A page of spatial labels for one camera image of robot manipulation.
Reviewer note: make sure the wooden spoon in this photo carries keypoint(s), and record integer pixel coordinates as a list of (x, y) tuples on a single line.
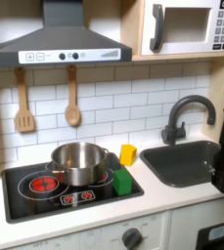
[(72, 110)]

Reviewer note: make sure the dark grey sink basin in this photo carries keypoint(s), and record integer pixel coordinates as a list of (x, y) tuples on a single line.
[(182, 166)]

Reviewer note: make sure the grey oven knob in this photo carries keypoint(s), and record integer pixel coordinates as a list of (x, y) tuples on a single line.
[(131, 239)]

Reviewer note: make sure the yellow block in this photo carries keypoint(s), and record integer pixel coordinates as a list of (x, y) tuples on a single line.
[(127, 154)]

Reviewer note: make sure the steel pot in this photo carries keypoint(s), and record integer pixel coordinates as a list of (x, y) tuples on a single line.
[(79, 162)]

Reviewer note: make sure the wooden slotted spatula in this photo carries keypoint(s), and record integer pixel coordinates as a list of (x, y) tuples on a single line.
[(23, 117)]

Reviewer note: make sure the black toy stove top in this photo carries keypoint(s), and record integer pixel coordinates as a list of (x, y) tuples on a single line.
[(35, 198)]

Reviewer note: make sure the green block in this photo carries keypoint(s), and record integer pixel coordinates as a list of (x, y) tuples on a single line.
[(122, 182)]

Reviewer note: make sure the grey range hood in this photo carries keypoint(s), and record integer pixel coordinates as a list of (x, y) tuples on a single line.
[(62, 45)]

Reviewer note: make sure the dark grey tap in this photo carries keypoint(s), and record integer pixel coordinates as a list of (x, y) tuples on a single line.
[(182, 123)]

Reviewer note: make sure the white toy microwave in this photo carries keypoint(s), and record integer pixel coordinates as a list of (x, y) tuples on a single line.
[(188, 26)]

